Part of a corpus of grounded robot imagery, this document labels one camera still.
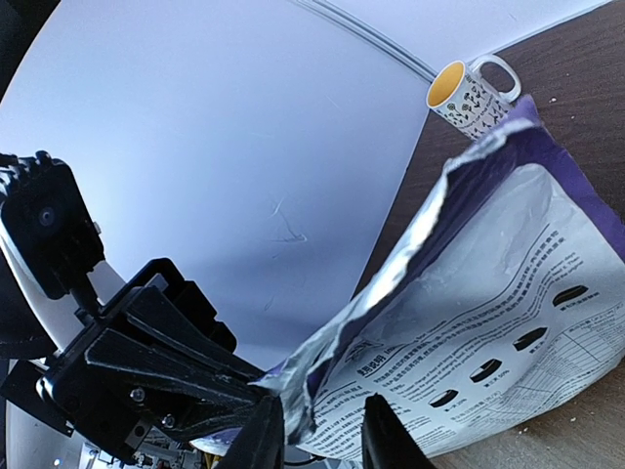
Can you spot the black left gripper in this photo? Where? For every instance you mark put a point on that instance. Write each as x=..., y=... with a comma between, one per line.
x=155, y=358

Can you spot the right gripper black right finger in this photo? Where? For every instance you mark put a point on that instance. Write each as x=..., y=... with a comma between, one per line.
x=385, y=443

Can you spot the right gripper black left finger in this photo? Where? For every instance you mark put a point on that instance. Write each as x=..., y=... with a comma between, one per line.
x=260, y=444

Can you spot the purple pet food bag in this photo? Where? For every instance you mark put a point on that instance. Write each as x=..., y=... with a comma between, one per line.
x=502, y=300

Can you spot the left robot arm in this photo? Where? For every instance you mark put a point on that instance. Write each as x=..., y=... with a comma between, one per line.
x=35, y=330

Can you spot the white patterned mug yellow inside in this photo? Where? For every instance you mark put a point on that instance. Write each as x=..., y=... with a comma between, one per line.
x=462, y=97

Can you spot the left aluminium corner post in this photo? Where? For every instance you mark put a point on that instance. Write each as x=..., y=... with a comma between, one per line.
x=369, y=35

